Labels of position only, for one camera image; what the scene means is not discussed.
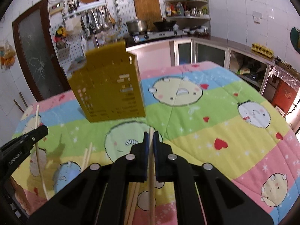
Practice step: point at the steel cooking pot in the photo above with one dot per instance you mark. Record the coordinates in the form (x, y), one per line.
(137, 26)

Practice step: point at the white wall socket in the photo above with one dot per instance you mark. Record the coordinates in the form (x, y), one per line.
(257, 17)

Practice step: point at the pink kitchen cabinet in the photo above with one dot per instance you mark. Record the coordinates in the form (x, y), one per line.
(173, 51)

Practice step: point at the orange bag on wall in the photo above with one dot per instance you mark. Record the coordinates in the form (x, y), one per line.
(8, 56)

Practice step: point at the yellow egg tray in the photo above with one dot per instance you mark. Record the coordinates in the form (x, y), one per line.
(262, 50)

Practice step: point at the hanging utensil rack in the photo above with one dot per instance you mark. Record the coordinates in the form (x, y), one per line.
(94, 18)

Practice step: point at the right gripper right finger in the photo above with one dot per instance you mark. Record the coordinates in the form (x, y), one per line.
(170, 167)

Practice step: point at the colourful cartoon quilt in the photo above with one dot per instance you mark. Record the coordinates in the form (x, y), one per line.
(206, 114)

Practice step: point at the corner metal shelf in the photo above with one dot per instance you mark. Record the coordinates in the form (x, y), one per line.
(190, 16)

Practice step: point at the green round wall object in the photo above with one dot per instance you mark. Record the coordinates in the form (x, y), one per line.
(295, 39)

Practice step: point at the yellow perforated utensil holder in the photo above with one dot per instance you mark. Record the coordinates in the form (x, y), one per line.
(107, 84)

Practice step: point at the steel gas stove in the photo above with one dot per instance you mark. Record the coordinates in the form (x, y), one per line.
(151, 35)

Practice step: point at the dark brown glass door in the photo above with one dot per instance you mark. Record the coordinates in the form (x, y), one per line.
(36, 54)

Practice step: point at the red box under counter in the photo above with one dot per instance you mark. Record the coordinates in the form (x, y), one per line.
(283, 98)

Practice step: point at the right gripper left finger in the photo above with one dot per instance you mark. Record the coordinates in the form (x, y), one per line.
(133, 167)

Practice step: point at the rectangular wooden cutting board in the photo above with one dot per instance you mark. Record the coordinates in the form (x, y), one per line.
(149, 11)

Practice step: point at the white soap bottle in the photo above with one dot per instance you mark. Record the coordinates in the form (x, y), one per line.
(83, 44)

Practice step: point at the black wok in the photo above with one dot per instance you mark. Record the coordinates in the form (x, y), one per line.
(163, 26)

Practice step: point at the long wooden chopstick at left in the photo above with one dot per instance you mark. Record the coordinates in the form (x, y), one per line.
(38, 156)

